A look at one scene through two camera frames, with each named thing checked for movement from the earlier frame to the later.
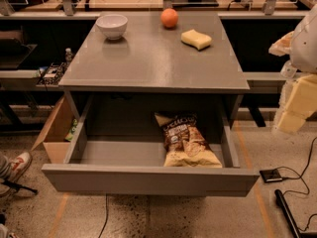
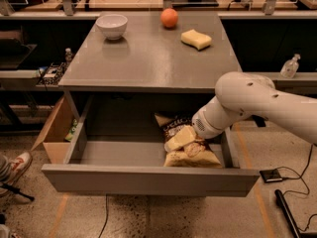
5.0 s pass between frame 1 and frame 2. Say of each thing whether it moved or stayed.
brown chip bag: stayed
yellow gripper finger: moved
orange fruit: stayed
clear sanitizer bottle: stayed
